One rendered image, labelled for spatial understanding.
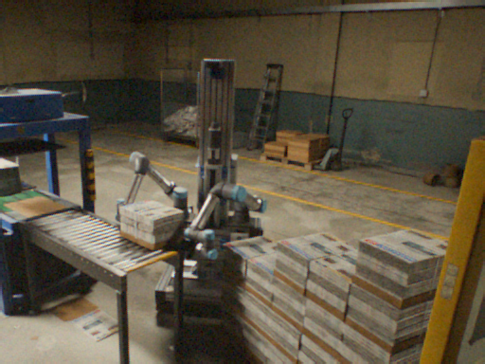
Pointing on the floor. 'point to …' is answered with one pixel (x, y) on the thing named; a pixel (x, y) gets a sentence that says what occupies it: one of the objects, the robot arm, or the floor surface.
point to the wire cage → (185, 128)
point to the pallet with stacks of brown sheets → (297, 148)
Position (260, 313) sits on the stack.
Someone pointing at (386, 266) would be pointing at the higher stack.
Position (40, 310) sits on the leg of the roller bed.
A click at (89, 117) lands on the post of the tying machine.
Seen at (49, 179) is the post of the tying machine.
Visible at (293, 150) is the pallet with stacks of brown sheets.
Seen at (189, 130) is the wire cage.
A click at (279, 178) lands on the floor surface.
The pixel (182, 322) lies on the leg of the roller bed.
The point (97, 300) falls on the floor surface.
